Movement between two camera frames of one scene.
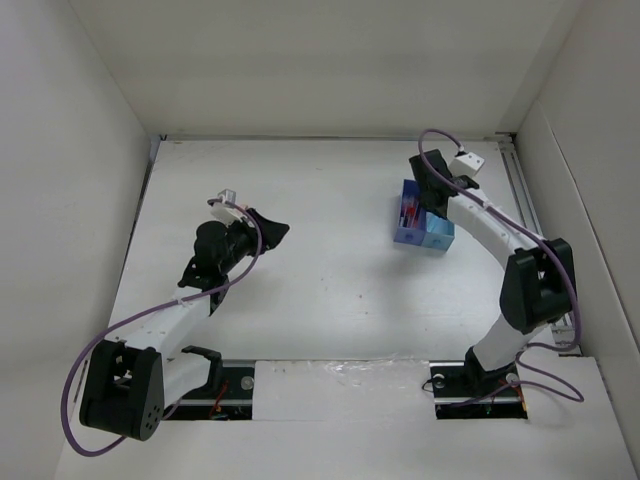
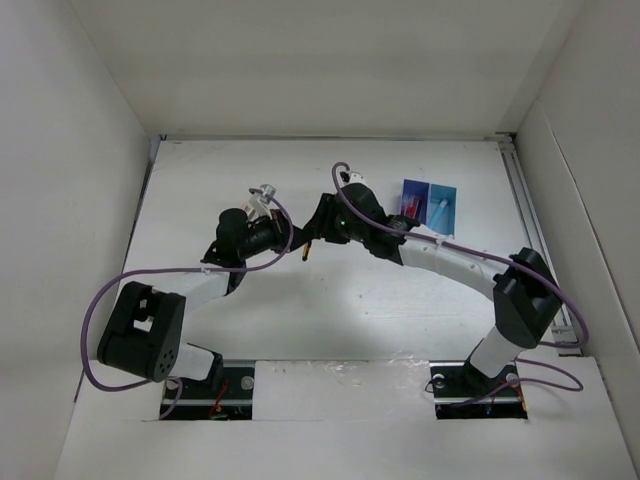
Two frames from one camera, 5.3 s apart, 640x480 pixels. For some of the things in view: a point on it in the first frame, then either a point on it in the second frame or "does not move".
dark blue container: x=412 y=217 does not move
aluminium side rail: x=525 y=199 does not move
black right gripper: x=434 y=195 → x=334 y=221
